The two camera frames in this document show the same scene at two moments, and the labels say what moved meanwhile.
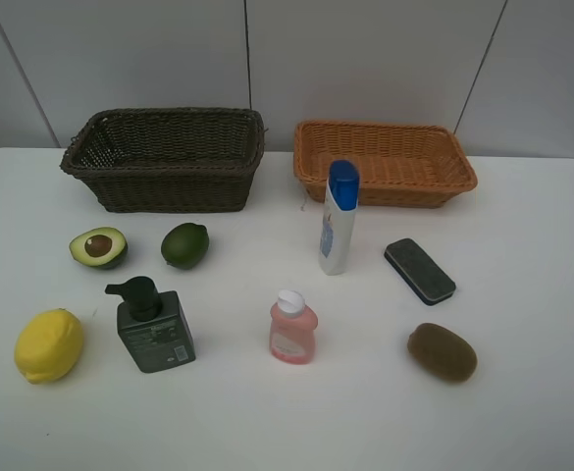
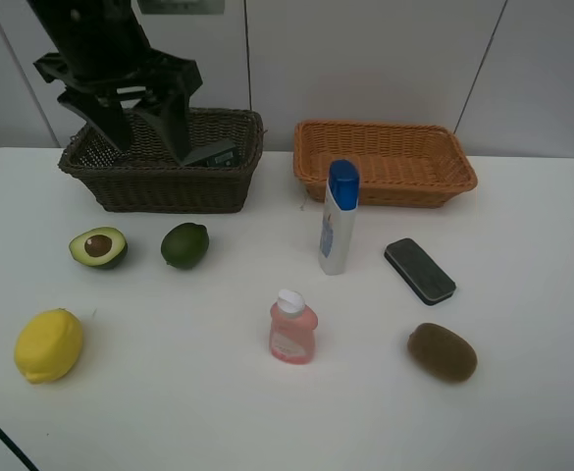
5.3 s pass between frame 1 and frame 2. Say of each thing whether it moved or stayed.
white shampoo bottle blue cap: stayed
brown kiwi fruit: stayed
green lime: stayed
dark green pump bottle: moved
